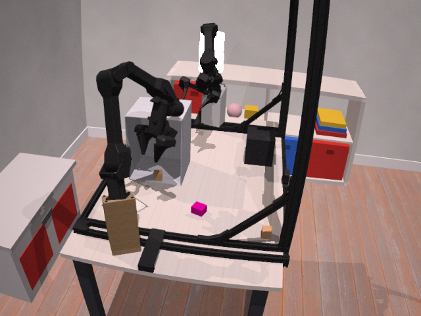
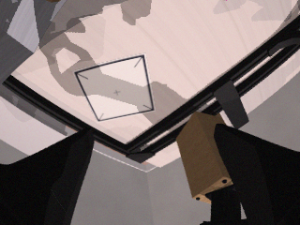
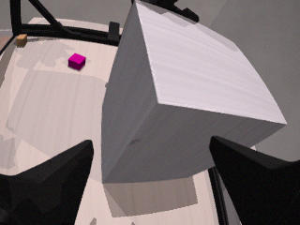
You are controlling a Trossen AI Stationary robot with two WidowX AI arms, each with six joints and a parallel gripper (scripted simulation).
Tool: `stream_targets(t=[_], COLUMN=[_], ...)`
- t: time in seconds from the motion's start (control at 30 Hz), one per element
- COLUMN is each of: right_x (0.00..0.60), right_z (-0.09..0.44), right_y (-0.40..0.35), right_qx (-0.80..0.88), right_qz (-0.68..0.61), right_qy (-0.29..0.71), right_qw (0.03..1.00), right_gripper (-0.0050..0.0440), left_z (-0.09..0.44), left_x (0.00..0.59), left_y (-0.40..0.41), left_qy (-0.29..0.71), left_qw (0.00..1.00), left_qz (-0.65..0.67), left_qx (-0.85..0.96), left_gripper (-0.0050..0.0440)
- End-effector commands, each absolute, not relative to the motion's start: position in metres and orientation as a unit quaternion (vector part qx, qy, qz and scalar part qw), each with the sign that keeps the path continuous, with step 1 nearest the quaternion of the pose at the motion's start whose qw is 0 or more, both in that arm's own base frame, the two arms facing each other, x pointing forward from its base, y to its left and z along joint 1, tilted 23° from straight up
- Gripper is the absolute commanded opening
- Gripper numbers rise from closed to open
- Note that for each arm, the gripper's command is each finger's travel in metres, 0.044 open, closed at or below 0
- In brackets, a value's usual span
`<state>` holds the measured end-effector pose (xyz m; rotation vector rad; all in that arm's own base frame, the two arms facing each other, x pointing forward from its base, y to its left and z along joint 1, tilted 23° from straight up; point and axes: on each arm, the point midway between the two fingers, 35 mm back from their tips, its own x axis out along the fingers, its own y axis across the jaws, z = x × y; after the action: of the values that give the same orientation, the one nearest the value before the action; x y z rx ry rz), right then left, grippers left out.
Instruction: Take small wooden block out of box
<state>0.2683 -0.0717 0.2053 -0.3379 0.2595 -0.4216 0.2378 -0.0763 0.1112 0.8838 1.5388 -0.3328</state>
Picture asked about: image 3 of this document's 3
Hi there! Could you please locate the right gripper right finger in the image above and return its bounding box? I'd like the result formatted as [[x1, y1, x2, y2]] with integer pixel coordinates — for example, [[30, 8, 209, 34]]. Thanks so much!
[[209, 136, 300, 225]]

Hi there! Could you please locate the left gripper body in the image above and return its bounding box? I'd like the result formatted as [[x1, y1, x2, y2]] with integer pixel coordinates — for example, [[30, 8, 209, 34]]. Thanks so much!
[[167, 0, 199, 23]]

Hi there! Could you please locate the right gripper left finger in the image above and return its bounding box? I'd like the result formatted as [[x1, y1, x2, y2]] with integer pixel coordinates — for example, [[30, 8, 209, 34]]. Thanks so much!
[[0, 140, 94, 225]]

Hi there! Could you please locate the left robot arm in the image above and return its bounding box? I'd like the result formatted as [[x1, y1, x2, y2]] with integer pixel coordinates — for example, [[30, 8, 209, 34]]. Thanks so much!
[[131, 0, 170, 9]]

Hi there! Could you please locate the magenta cube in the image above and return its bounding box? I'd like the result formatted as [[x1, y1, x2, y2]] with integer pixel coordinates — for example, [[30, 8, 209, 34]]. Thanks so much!
[[68, 53, 86, 70]]

